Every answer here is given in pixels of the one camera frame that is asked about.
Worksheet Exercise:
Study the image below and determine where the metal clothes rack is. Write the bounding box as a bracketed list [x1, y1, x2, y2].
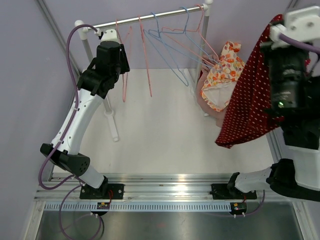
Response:
[74, 7, 202, 142]

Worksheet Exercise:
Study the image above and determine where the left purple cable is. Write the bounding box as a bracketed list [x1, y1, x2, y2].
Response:
[38, 24, 105, 237]

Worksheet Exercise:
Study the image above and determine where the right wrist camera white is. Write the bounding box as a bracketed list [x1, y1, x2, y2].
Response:
[269, 5, 320, 54]

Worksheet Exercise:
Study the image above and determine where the slotted cable duct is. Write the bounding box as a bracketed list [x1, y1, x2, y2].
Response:
[44, 201, 231, 212]

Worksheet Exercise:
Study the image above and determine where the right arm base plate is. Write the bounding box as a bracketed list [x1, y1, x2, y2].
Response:
[210, 183, 258, 200]

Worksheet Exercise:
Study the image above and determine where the red polka dot skirt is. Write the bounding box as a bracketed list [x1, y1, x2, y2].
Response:
[214, 14, 312, 150]

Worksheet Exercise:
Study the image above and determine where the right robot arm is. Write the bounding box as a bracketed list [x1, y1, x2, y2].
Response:
[226, 42, 320, 202]

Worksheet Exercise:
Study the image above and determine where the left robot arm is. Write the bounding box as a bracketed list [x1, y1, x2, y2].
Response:
[40, 41, 130, 199]

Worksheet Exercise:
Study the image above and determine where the blue hanger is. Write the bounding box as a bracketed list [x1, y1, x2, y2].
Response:
[143, 12, 189, 87]
[148, 6, 226, 72]

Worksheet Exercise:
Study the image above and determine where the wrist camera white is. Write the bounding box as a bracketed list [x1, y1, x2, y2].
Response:
[95, 28, 121, 44]
[269, 5, 320, 54]

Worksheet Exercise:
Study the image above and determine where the orange floral skirt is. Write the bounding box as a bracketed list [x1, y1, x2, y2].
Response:
[200, 41, 245, 112]

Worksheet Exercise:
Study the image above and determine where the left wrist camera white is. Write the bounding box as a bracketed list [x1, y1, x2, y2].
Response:
[95, 28, 121, 44]

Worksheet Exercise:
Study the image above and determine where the pink skirt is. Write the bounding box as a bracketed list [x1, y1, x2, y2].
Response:
[195, 54, 227, 128]

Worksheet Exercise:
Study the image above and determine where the aluminium rail frame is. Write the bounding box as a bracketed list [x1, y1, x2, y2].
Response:
[34, 172, 303, 202]

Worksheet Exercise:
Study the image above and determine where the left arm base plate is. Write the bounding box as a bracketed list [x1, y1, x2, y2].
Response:
[79, 183, 125, 200]

